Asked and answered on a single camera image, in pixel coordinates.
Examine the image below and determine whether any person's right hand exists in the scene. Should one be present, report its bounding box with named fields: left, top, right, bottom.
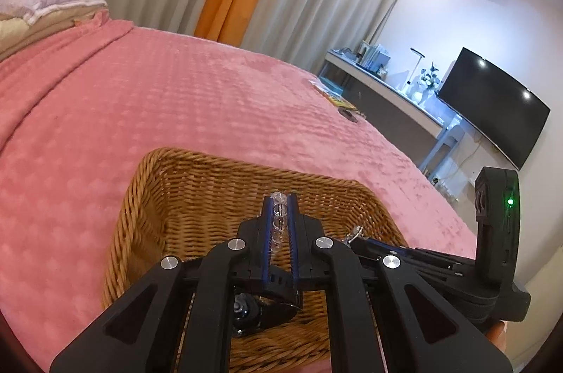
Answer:
left=484, top=320, right=508, bottom=361

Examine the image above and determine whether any white vase with flowers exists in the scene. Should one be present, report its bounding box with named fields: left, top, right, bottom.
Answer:
left=409, top=63, right=443, bottom=105

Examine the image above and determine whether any row of books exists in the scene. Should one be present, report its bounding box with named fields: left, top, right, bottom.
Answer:
left=356, top=41, right=392, bottom=75

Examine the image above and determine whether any black television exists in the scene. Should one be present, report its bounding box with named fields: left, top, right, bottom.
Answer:
left=437, top=46, right=551, bottom=171

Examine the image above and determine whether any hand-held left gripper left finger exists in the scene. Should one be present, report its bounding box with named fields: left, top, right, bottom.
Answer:
left=49, top=195, right=304, bottom=373

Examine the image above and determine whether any white desk lamp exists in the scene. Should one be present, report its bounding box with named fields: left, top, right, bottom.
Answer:
left=402, top=48, right=427, bottom=92

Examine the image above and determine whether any white desk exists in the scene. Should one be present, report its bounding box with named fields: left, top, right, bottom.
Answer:
left=317, top=50, right=454, bottom=180

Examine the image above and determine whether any white power strip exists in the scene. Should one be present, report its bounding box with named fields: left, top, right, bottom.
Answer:
left=433, top=175, right=460, bottom=202

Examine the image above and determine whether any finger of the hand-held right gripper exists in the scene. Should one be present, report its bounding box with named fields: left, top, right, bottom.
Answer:
left=353, top=238, right=479, bottom=273
left=408, top=264, right=479, bottom=309

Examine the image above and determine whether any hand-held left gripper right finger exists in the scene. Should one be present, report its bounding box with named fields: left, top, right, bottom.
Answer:
left=287, top=192, right=514, bottom=373

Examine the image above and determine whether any black wristwatch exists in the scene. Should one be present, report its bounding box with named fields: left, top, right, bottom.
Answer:
left=231, top=291, right=297, bottom=339

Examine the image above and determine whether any colourful flat packet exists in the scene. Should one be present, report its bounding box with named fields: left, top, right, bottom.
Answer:
left=308, top=78, right=357, bottom=110

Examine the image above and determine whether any pink blanket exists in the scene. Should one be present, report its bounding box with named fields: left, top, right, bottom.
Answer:
left=0, top=19, right=478, bottom=373

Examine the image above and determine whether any cream quilt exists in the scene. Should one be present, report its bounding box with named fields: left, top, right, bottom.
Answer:
left=0, top=6, right=108, bottom=61

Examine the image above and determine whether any clear bead bracelet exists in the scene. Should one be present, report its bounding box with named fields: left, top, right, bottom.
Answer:
left=270, top=192, right=295, bottom=255

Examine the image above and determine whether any brown wicker basket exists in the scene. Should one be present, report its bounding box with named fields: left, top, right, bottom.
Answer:
left=102, top=147, right=407, bottom=373

